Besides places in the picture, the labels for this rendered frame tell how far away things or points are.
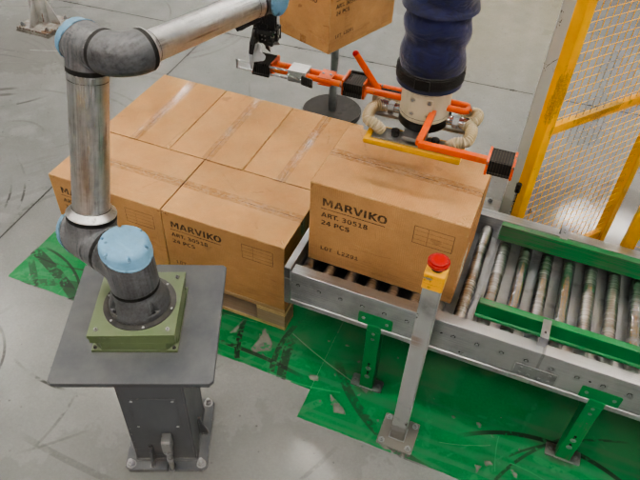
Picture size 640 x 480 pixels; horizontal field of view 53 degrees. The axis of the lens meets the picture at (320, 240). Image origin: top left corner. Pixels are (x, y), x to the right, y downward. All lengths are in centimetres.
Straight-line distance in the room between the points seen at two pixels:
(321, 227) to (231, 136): 99
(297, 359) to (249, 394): 28
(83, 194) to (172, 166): 119
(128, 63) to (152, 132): 166
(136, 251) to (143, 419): 78
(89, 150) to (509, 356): 160
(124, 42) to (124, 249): 58
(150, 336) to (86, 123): 66
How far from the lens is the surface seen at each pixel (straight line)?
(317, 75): 235
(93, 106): 188
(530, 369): 252
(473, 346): 249
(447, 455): 281
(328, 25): 380
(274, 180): 302
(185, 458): 274
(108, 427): 290
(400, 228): 235
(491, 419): 295
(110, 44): 175
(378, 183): 238
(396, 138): 225
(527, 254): 283
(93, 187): 198
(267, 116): 345
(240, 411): 285
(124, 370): 211
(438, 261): 199
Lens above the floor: 243
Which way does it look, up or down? 44 degrees down
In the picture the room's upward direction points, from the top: 3 degrees clockwise
